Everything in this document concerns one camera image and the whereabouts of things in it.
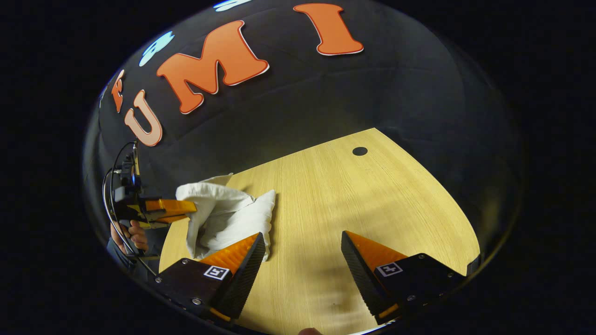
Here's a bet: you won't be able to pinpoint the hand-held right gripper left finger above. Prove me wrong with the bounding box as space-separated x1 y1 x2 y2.
148 232 266 325

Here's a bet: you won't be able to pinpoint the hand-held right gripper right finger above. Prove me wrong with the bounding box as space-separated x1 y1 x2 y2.
340 230 467 325

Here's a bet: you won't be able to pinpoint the white jeans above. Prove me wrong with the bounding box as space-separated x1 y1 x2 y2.
176 173 277 261

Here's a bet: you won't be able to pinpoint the black backdrop cloth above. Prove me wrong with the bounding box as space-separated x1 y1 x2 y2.
83 0 523 263

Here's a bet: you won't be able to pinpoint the black cable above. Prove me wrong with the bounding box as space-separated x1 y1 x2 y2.
102 141 159 278

